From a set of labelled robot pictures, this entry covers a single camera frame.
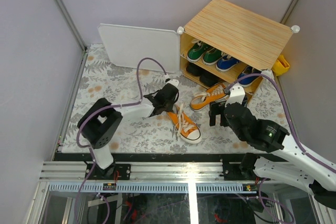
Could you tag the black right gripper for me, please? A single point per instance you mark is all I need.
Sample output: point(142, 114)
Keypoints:
point(214, 108)

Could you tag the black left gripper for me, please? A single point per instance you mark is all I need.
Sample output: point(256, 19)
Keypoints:
point(170, 108)

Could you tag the orange sneaker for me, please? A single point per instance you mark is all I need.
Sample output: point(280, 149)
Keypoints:
point(216, 93)
point(184, 127)

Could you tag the black shoe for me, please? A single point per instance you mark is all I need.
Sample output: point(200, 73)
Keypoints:
point(194, 69)
point(208, 79)

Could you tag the green sneaker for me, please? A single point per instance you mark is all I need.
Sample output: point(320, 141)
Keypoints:
point(212, 56)
point(197, 50)

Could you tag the white cabinet door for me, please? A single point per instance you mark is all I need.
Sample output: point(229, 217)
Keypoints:
point(127, 45)

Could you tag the wooden shoe cabinet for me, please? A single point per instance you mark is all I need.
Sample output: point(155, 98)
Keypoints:
point(253, 39)

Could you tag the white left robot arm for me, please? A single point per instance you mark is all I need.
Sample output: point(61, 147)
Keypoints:
point(100, 123)

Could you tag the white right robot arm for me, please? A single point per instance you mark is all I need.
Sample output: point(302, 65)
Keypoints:
point(308, 171)

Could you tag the yellow plastic bin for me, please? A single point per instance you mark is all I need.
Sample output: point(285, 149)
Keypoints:
point(281, 66)

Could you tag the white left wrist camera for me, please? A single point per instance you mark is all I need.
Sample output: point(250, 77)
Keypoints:
point(172, 82)

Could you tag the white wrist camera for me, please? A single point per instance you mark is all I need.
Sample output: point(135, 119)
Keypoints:
point(172, 82)
point(236, 94)

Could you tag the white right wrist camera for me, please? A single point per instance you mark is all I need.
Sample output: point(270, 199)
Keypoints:
point(236, 94)

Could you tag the grey slotted cable duct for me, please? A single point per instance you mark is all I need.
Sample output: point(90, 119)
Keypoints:
point(96, 187)

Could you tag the aluminium rail frame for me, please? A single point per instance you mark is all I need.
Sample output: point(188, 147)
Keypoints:
point(147, 171)

